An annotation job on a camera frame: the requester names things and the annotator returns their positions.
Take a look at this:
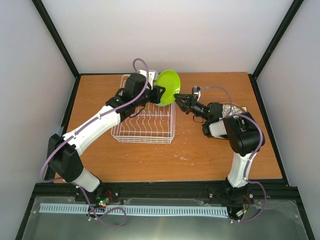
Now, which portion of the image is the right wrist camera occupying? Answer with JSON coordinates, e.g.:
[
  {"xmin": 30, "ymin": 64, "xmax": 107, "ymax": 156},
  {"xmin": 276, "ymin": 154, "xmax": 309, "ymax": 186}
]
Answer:
[{"xmin": 191, "ymin": 86, "xmax": 202, "ymax": 98}]

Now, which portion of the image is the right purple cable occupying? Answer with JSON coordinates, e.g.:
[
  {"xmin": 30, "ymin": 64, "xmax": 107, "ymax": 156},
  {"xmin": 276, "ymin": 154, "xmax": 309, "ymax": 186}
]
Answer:
[{"xmin": 198, "ymin": 85, "xmax": 268, "ymax": 223}]

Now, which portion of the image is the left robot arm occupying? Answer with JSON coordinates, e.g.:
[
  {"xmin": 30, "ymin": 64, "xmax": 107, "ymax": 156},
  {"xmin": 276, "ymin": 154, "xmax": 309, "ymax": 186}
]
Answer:
[{"xmin": 45, "ymin": 70, "xmax": 166, "ymax": 202}]

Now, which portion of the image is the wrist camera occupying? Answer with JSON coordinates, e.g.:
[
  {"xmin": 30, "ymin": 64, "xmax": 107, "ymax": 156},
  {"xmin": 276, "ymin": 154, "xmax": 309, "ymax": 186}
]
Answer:
[
  {"xmin": 191, "ymin": 86, "xmax": 202, "ymax": 98},
  {"xmin": 137, "ymin": 69, "xmax": 159, "ymax": 85}
]

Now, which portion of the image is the metal floor sheet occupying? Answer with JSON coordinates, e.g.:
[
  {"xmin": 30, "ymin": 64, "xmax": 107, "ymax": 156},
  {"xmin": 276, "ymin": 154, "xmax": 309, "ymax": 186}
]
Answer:
[{"xmin": 17, "ymin": 197, "xmax": 314, "ymax": 240}]

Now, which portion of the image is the left black frame post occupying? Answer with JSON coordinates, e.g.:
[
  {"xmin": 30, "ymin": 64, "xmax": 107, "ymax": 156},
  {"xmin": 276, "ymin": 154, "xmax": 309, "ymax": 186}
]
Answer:
[{"xmin": 31, "ymin": 0, "xmax": 81, "ymax": 75}]

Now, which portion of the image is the black frame post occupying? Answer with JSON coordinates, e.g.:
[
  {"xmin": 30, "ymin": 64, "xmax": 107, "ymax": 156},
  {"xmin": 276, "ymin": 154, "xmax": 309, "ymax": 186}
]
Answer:
[
  {"xmin": 31, "ymin": 0, "xmax": 81, "ymax": 75},
  {"xmin": 251, "ymin": 0, "xmax": 306, "ymax": 77}
]

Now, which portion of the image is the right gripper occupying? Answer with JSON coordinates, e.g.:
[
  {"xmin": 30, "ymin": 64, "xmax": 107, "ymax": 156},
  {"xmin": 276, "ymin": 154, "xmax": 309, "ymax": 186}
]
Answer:
[{"xmin": 172, "ymin": 94, "xmax": 210, "ymax": 122}]

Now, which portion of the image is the orange rimmed floral plate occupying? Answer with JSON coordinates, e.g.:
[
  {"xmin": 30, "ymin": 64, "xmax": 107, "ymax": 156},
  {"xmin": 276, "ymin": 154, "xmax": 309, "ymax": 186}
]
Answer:
[{"xmin": 221, "ymin": 102, "xmax": 245, "ymax": 118}]

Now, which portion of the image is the white square plate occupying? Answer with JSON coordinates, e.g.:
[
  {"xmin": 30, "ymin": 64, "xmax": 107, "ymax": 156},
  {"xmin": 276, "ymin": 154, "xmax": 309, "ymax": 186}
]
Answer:
[{"xmin": 240, "ymin": 106, "xmax": 247, "ymax": 112}]

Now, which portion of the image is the light blue cable duct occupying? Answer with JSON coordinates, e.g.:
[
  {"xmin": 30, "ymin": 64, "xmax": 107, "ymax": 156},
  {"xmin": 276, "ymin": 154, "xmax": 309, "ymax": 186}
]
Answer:
[{"xmin": 38, "ymin": 203, "xmax": 228, "ymax": 218}]

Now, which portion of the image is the white wire dish rack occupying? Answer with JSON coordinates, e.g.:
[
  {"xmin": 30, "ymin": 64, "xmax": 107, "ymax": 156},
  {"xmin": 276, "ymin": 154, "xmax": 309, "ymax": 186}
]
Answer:
[{"xmin": 110, "ymin": 74, "xmax": 176, "ymax": 145}]

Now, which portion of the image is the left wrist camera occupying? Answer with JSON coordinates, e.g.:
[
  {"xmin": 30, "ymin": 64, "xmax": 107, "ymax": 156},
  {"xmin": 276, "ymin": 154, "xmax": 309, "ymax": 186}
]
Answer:
[{"xmin": 137, "ymin": 69, "xmax": 159, "ymax": 85}]

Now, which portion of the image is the light green floral bowl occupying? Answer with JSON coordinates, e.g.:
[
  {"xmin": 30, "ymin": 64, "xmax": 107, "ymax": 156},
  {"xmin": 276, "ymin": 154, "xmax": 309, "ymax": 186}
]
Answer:
[{"xmin": 155, "ymin": 103, "xmax": 170, "ymax": 107}]

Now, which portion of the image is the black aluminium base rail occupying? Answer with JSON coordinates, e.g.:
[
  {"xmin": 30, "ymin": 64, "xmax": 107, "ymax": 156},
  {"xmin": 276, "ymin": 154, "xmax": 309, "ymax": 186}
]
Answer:
[{"xmin": 32, "ymin": 180, "xmax": 301, "ymax": 203}]

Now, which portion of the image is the lime green plate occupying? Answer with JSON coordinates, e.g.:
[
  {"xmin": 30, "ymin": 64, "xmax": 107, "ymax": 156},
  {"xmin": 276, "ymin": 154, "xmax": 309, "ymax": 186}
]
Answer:
[{"xmin": 155, "ymin": 69, "xmax": 181, "ymax": 104}]

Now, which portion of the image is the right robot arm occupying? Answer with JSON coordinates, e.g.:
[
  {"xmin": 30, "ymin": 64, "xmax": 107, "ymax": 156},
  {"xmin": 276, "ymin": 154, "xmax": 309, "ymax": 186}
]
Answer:
[{"xmin": 174, "ymin": 93, "xmax": 265, "ymax": 202}]

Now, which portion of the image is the right black frame post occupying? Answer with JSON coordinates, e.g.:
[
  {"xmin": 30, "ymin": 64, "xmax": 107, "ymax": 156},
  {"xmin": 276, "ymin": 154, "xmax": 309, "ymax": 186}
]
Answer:
[{"xmin": 251, "ymin": 0, "xmax": 306, "ymax": 77}]

